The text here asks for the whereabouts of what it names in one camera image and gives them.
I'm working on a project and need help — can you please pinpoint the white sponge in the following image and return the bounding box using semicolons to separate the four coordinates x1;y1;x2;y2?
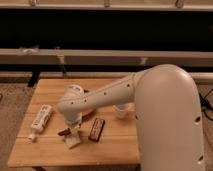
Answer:
65;132;81;149

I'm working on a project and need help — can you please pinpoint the white tube with cap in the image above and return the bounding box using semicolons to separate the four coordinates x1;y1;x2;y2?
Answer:
28;104;53;141

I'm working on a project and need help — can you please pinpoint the wooden table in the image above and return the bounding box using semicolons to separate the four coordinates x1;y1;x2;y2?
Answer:
8;79;139;167

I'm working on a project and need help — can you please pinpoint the dark chocolate bar package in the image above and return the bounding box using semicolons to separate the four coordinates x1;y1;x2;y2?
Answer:
88;118;105;142

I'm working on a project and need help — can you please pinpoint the black cable on floor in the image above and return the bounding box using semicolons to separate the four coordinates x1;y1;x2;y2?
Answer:
199;87;213;122

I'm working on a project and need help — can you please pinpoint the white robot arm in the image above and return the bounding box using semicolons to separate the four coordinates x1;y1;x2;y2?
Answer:
58;64;205;171

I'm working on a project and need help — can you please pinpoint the white paper cup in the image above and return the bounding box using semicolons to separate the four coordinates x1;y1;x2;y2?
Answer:
113;103;132;119

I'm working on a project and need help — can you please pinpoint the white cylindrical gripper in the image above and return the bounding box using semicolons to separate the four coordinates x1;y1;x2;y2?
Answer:
65;113;82;131

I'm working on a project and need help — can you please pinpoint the orange bowl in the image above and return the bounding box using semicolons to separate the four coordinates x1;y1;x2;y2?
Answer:
82;89;94;117

